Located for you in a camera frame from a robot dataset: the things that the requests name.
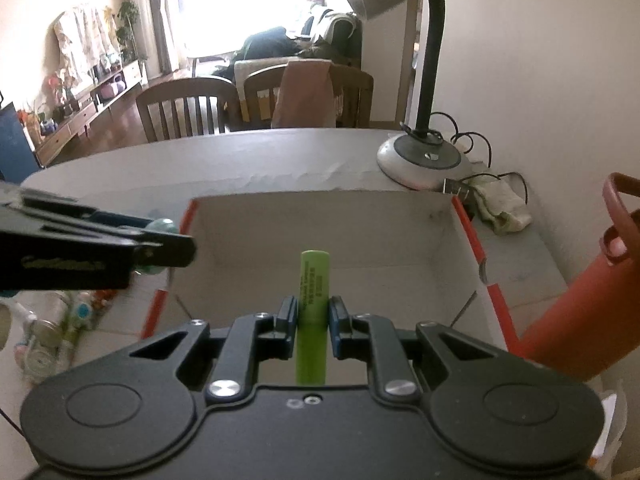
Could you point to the sofa with clothes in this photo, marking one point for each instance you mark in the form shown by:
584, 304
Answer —
326, 33

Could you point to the blue panel cabinet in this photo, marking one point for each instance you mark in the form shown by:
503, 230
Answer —
17, 160

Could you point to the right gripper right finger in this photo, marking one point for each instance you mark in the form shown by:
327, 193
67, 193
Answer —
373, 340

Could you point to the white red cardboard box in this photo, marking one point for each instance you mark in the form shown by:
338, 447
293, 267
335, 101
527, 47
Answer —
409, 256

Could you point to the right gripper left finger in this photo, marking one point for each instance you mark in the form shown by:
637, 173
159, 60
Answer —
252, 339

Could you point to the desk lamp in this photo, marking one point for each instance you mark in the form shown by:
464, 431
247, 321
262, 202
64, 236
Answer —
419, 157

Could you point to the wooden chair with cloth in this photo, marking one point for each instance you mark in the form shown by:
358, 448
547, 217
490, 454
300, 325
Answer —
352, 88

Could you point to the pink cloth on chair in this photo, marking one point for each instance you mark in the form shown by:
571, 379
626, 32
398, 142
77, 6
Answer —
306, 97

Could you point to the wooden chair left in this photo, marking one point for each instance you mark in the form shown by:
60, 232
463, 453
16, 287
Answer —
188, 107

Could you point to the green marker pen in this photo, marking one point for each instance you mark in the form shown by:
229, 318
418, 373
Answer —
312, 318

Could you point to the wooden tv cabinet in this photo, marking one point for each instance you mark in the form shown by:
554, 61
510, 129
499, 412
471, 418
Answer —
92, 103

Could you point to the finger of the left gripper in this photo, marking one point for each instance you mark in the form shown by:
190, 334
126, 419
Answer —
101, 220
178, 250

